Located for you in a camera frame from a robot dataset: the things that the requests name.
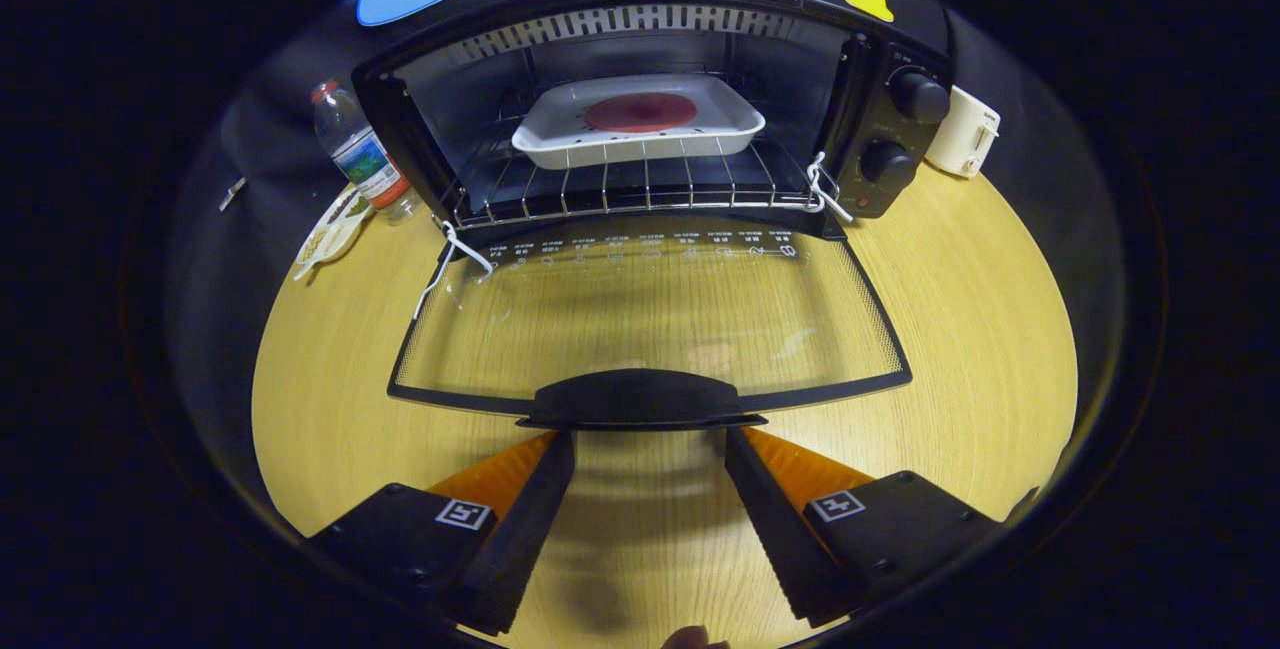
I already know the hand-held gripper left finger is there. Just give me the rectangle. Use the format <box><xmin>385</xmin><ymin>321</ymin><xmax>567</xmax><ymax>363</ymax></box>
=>
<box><xmin>305</xmin><ymin>429</ymin><xmax>578</xmax><ymax>636</ymax></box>

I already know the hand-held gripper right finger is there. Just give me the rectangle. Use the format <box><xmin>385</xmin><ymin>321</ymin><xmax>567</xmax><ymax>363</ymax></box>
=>
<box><xmin>724</xmin><ymin>426</ymin><xmax>1001</xmax><ymax>628</ymax></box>

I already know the black toaster oven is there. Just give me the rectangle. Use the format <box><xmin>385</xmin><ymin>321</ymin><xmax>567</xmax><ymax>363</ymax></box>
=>
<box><xmin>350</xmin><ymin>0</ymin><xmax>956</xmax><ymax>430</ymax></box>

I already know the white square plate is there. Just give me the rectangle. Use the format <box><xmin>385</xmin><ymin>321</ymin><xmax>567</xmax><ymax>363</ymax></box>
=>
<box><xmin>511</xmin><ymin>74</ymin><xmax>767</xmax><ymax>171</ymax></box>

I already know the pink round meat slice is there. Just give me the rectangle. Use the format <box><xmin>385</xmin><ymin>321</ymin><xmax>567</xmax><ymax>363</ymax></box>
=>
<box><xmin>584</xmin><ymin>92</ymin><xmax>699</xmax><ymax>134</ymax></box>

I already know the white bread toaster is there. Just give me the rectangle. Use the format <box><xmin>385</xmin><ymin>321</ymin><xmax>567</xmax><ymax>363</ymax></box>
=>
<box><xmin>925</xmin><ymin>85</ymin><xmax>1002</xmax><ymax>179</ymax></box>

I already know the small snack packet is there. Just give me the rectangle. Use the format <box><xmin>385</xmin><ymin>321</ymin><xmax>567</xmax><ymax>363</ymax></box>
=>
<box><xmin>293</xmin><ymin>184</ymin><xmax>376</xmax><ymax>282</ymax></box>

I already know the clear plastic water bottle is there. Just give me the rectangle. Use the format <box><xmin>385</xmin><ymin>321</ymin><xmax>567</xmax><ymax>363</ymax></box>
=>
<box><xmin>310</xmin><ymin>79</ymin><xmax>421</xmax><ymax>225</ymax></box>

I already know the white string tie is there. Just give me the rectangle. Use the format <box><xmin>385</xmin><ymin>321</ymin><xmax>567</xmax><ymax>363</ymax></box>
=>
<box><xmin>805</xmin><ymin>151</ymin><xmax>856</xmax><ymax>223</ymax></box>
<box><xmin>413</xmin><ymin>219</ymin><xmax>494</xmax><ymax>320</ymax></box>

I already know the oven wire rack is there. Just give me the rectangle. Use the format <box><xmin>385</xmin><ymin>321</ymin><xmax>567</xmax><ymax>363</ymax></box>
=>
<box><xmin>440</xmin><ymin>119</ymin><xmax>831</xmax><ymax>230</ymax></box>

